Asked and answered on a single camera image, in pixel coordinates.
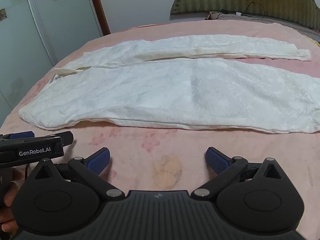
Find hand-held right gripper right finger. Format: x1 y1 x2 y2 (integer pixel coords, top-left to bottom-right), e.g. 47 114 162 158
191 147 285 202

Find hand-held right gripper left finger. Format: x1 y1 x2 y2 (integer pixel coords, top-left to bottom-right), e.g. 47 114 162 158
32 147 125 202

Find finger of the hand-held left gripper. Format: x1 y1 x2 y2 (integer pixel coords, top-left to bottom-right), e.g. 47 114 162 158
32 131 74 147
0 131 35 142

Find white pants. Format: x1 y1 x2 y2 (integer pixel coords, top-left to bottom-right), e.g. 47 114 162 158
18 34 320 133

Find person's left hand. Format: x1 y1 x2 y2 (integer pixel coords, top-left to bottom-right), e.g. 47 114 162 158
0 167 25 233

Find pink floral blanket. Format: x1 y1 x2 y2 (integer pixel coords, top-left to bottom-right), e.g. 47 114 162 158
0 21 320 240

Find floral glass wardrobe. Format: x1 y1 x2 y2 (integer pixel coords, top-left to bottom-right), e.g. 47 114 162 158
0 0 104 128

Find grey pillow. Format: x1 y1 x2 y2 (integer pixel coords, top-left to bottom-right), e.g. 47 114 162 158
205 10 320 34

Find black cable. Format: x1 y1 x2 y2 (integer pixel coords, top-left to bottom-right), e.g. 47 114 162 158
220 2 266 20

